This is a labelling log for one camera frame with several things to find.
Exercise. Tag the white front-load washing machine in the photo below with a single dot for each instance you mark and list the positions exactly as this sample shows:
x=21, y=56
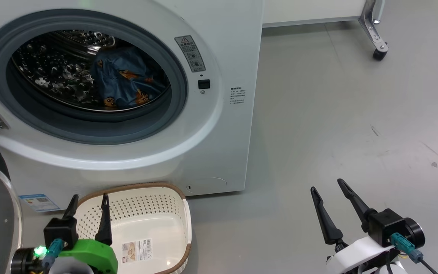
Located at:
x=222, y=152

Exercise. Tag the white partition panel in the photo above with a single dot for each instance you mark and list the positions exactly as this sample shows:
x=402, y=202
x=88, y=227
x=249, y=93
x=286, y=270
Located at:
x=314, y=11

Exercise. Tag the paper label sticker in basket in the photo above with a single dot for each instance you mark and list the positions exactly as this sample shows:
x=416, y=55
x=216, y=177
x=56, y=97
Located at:
x=137, y=251

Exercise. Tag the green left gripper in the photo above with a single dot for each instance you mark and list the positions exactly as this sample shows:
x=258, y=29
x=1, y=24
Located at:
x=97, y=255

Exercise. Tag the white perforated basket brown rim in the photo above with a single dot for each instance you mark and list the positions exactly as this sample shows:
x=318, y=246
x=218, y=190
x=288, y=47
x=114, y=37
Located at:
x=158, y=213

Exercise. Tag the blue and cream cartoon garment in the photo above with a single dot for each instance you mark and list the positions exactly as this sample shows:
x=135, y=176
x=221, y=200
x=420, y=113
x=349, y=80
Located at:
x=124, y=57

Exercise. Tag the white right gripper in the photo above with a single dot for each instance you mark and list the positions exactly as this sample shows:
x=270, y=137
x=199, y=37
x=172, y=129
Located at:
x=356, y=253

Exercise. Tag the blue cartoon print garment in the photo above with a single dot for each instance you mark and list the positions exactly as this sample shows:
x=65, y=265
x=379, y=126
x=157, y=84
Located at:
x=127, y=87

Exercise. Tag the blue energy label sticker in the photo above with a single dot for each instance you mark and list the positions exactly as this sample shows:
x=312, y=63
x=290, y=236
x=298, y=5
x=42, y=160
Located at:
x=38, y=203

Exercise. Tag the grey warning sticker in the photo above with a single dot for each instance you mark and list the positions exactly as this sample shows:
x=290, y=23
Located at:
x=189, y=53

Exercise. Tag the metal stand leg with caster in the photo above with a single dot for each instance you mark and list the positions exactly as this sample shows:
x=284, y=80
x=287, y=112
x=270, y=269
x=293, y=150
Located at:
x=373, y=30

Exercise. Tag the round filter cover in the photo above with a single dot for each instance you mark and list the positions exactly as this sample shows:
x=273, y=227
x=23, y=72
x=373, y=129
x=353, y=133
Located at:
x=207, y=185

